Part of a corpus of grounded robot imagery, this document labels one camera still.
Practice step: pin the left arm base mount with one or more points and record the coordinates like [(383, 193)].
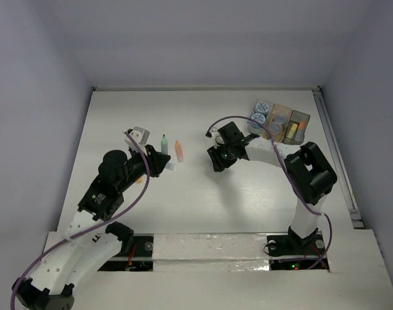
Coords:
[(138, 259)]

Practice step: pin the yellow pencil-shaped highlighter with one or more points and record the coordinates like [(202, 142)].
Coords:
[(292, 131)]

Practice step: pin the clear jar blue clips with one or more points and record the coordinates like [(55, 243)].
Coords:
[(280, 118)]

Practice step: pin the blue pencil-shaped highlighter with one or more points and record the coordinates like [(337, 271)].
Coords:
[(170, 166)]

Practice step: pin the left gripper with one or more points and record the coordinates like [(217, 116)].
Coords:
[(156, 160)]

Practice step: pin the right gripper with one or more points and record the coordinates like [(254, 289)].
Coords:
[(220, 163)]

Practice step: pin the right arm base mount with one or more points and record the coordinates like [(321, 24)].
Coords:
[(283, 255)]

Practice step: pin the amber plastic bin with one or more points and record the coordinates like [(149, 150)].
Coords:
[(278, 108)]

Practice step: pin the blue lid jar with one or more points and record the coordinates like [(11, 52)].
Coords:
[(256, 123), (262, 107)]

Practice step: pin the clear plastic bin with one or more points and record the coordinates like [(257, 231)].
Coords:
[(268, 116)]

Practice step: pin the green pencil-shaped highlighter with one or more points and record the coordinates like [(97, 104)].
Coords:
[(164, 145)]

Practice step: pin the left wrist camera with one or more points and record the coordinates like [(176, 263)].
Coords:
[(138, 134)]

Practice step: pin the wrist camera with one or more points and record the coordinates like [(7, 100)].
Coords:
[(138, 134), (214, 135)]

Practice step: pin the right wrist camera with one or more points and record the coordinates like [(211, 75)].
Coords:
[(214, 135)]

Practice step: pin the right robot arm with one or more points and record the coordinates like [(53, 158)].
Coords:
[(305, 166)]

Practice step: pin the grey plastic bin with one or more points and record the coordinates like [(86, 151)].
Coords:
[(295, 117)]

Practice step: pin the pink pencil-shaped highlighter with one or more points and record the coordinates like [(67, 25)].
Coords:
[(179, 152)]

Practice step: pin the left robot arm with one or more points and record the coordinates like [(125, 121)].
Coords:
[(93, 236)]

